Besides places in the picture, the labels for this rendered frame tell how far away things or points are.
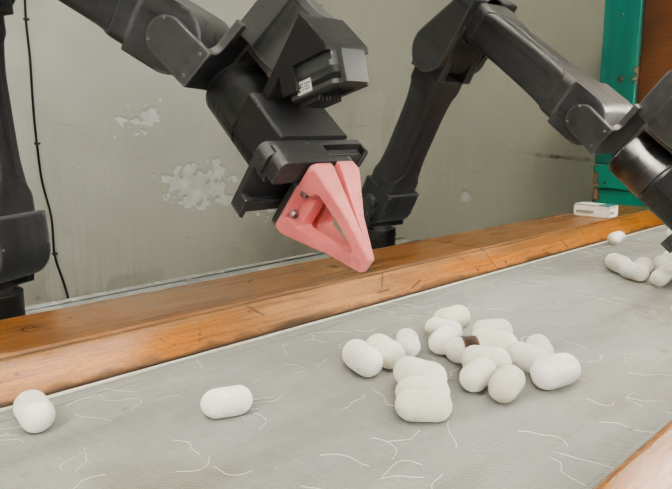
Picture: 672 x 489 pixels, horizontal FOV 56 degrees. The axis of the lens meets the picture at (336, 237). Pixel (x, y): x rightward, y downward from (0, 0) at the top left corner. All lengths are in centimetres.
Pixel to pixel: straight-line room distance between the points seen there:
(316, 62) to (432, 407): 24
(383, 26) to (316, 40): 222
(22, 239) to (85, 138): 181
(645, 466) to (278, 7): 40
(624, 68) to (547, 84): 55
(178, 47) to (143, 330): 22
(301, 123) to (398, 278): 24
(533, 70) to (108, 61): 193
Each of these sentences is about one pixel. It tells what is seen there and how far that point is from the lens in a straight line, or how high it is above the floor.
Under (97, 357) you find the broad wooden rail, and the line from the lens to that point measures 47.
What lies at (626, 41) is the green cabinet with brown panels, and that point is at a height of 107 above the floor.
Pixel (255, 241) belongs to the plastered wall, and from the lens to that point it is 293.
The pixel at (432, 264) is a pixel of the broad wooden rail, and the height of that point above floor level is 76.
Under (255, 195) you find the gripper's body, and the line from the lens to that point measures 48.
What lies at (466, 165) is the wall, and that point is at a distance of 240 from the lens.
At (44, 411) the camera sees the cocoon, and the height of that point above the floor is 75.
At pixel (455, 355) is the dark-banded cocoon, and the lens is 47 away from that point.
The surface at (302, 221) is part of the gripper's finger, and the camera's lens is 48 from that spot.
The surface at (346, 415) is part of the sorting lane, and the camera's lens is 39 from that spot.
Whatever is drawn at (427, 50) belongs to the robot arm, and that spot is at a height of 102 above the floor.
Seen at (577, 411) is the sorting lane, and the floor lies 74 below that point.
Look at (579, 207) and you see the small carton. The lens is 114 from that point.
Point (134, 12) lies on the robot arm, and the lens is 57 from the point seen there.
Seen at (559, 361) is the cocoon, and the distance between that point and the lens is 44.
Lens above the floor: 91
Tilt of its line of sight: 10 degrees down
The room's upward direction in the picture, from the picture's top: straight up
